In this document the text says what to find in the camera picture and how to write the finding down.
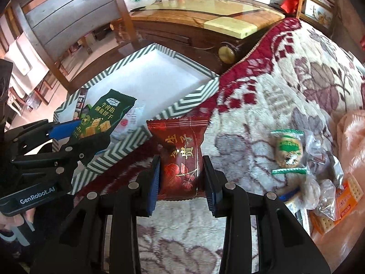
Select clear plastic bag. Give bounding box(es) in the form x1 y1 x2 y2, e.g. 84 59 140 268
304 131 335 177

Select white cloth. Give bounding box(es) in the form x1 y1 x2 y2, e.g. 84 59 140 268
4 36 50 95

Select white snack packet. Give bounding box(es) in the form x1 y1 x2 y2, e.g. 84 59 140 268
112 105 146 142

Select red bag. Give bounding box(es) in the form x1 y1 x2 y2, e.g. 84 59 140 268
281 0 301 15

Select green biscuit packet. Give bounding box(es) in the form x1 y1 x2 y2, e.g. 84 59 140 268
70 89 137 149

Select white packet blue ends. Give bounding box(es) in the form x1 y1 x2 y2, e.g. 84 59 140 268
281 188 304 206

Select floral fleece blanket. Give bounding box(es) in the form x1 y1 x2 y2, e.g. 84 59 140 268
77 17 365 274

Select pink quilt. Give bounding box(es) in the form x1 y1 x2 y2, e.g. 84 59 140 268
309 111 365 263

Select striped cardboard box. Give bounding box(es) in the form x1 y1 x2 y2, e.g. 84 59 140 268
53 43 220 196

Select clear zip bag of crackers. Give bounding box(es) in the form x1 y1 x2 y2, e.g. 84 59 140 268
301 174 343 220

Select silver foil packet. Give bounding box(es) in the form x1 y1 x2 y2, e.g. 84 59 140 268
325 151 344 189

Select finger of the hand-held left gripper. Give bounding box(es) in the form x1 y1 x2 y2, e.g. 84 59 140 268
11 133 112 183
6 119 83 155

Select orange cracker packet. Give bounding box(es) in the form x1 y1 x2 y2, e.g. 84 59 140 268
309 211 340 235
334 174 364 220

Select green rice cracker packet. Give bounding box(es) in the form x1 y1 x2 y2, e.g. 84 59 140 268
270 129 308 176

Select person's left hand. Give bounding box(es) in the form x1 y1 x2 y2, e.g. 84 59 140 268
0 209 35 231

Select wooden chair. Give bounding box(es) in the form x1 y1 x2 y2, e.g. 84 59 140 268
0 0 134 95

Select white printed box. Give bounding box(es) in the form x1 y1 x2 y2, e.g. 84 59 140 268
304 0 334 30

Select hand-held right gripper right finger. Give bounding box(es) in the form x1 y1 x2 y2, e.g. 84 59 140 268
201 155 331 274

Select white plastic bag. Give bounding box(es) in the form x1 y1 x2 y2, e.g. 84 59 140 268
125 0 157 10

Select dark brown snack packet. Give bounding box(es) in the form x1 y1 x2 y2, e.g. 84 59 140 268
75 88 89 120

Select marble top wooden table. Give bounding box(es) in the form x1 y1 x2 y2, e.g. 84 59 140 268
114 0 286 75

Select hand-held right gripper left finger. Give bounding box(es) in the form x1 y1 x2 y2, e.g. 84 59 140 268
30 155 162 274

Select red snack packet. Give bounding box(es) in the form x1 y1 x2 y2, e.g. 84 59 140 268
146 116 212 201

